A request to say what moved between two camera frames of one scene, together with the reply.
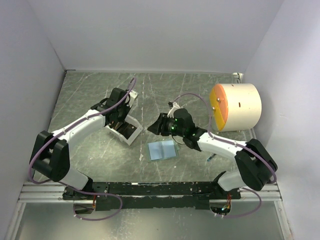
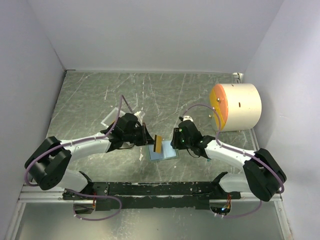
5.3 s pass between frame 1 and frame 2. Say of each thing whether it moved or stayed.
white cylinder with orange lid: stayed
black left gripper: moved
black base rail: stayed
